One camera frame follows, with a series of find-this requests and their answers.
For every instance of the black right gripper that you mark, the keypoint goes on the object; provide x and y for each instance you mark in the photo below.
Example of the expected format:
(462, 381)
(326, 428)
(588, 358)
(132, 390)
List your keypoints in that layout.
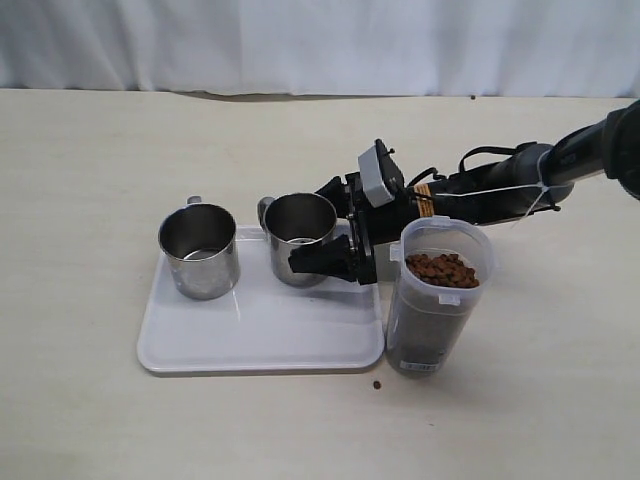
(370, 226)

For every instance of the steel cup with pellets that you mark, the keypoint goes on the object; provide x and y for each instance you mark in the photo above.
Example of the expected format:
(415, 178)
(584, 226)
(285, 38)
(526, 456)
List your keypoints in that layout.
(199, 242)

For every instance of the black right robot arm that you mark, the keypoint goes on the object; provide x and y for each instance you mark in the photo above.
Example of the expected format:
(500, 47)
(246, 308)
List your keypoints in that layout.
(532, 177)

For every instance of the clear plastic tall container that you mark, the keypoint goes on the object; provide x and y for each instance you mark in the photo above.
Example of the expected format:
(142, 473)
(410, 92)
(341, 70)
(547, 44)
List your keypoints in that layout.
(444, 266)

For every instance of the white plastic tray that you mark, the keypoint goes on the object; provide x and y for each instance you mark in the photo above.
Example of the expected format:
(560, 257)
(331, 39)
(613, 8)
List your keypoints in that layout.
(262, 325)

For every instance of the white curtain backdrop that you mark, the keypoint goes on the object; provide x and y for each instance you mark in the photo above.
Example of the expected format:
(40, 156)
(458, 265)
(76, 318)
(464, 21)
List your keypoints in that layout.
(335, 48)

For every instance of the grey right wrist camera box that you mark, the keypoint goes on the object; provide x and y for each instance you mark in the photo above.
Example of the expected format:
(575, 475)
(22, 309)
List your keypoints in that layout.
(381, 178)

